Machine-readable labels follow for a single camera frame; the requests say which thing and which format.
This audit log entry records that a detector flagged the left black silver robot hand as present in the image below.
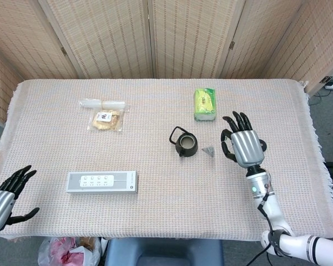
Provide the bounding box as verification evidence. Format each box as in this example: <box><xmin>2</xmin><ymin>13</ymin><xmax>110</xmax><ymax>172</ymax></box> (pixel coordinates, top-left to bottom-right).
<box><xmin>0</xmin><ymin>165</ymin><xmax>41</xmax><ymax>233</ymax></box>

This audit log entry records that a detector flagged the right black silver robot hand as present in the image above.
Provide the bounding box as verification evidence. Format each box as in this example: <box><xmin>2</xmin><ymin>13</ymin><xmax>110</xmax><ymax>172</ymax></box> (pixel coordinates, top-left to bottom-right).
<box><xmin>220</xmin><ymin>111</ymin><xmax>265</xmax><ymax>168</ymax></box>

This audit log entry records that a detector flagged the black cast iron teapot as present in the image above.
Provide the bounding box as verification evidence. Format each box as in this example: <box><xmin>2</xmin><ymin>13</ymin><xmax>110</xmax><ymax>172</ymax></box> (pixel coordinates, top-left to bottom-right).
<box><xmin>169</xmin><ymin>126</ymin><xmax>198</xmax><ymax>158</ymax></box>

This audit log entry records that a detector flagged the plastic bag with pink contents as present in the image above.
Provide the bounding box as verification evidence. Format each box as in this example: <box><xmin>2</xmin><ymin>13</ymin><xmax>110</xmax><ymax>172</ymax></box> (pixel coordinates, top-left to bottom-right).
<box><xmin>38</xmin><ymin>236</ymin><xmax>102</xmax><ymax>266</ymax></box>

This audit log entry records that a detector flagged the bagged snack packet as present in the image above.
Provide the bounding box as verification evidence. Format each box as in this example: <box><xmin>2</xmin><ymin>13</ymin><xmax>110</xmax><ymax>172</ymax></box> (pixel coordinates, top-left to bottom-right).
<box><xmin>88</xmin><ymin>108</ymin><xmax>125</xmax><ymax>133</ymax></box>

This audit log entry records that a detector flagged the green tissue pack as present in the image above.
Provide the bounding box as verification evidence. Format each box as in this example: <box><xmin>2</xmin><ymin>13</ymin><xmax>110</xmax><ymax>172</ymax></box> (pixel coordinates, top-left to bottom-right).
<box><xmin>193</xmin><ymin>88</ymin><xmax>218</xmax><ymax>122</ymax></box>

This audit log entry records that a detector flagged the grey power strip box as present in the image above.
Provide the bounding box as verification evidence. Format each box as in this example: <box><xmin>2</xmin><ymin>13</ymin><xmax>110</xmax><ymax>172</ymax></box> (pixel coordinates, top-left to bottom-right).
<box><xmin>65</xmin><ymin>170</ymin><xmax>139</xmax><ymax>195</ymax></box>

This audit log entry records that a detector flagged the woven pinkish tablecloth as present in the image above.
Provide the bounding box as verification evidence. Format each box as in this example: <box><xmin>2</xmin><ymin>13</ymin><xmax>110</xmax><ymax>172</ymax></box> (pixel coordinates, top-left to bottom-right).
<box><xmin>0</xmin><ymin>78</ymin><xmax>333</xmax><ymax>241</ymax></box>

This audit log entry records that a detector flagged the blue chair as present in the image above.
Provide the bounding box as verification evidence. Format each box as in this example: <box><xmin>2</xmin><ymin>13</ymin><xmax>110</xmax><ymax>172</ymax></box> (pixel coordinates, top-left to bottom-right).
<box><xmin>104</xmin><ymin>238</ymin><xmax>225</xmax><ymax>266</ymax></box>

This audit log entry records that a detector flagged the bamboo folding screen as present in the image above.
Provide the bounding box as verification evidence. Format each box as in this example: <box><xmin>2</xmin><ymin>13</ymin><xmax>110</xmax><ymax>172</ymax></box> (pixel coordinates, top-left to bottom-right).
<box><xmin>0</xmin><ymin>0</ymin><xmax>333</xmax><ymax>128</ymax></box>

